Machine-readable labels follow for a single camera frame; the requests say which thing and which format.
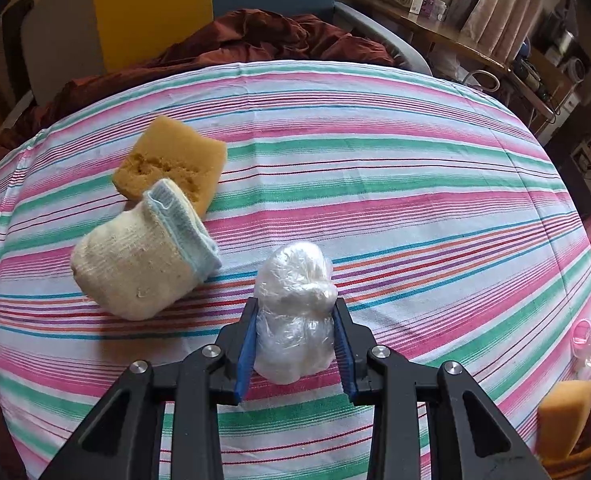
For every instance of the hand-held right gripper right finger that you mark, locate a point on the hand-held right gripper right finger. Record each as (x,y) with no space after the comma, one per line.
(344,355)

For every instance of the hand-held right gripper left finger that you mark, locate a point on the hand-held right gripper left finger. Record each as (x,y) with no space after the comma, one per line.
(245,355)

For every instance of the white plastic-wrapped ball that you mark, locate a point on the white plastic-wrapped ball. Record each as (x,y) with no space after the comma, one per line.
(295,300)

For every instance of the cream sock with blue cuff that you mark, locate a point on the cream sock with blue cuff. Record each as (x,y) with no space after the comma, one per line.
(135,260)

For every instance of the striped bed sheet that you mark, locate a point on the striped bed sheet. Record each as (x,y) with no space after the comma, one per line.
(375,185)

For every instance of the yellow sponge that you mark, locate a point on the yellow sponge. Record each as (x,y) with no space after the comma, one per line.
(565,420)
(175,150)

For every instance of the small tape roll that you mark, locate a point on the small tape roll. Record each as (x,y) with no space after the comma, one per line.
(588,340)

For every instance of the maroon blanket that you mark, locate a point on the maroon blanket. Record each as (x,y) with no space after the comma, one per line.
(255,40)

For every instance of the wooden desk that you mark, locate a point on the wooden desk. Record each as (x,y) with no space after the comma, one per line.
(450,35)

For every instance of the small purple box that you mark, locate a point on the small purple box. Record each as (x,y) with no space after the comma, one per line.
(435,7)

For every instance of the grey yellow blue headboard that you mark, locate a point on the grey yellow blue headboard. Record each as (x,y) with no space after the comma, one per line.
(150,5)

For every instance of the black stereo set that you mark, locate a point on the black stereo set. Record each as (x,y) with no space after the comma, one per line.
(565,55)

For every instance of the beige patterned curtain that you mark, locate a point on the beige patterned curtain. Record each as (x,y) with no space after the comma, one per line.
(505,5)

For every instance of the grey bed frame rail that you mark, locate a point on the grey bed frame rail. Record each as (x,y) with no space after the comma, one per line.
(390,35)

